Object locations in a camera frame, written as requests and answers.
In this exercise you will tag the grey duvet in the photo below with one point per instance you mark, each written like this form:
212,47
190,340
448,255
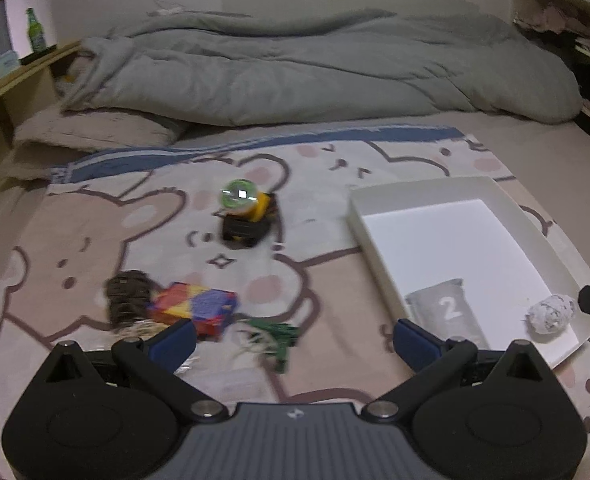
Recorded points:
300,70

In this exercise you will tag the colourful card box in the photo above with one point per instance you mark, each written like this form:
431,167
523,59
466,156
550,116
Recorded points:
195,307

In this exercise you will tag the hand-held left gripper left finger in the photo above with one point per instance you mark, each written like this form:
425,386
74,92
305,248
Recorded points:
177,341

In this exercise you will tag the dark brown woven object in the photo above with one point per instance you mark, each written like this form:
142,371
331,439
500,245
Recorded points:
127,297

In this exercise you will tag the bear printed blanket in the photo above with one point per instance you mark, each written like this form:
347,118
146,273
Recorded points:
125,230

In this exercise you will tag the beige fuzzy pillow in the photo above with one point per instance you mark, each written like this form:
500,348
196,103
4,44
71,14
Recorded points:
95,127

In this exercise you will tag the green glass bottle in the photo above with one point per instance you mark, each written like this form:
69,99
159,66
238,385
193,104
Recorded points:
34,30

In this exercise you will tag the grey numbered packet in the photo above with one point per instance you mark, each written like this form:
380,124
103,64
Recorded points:
445,310

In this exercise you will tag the pink cloth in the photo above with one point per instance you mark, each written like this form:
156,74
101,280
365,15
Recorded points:
557,16

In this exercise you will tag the yellow black headlamp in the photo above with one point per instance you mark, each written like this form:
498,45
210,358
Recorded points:
245,212

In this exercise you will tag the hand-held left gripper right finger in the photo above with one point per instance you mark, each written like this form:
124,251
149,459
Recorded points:
414,342

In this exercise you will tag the white shallow tray box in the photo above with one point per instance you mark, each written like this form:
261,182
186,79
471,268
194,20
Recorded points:
455,245

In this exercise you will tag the crumpled white paper ball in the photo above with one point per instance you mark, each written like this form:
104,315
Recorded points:
551,316

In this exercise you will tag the beige bed sheet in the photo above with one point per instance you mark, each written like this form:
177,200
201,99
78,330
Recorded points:
555,155

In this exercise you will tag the wooden bedside shelf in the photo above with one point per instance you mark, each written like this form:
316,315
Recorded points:
5,92

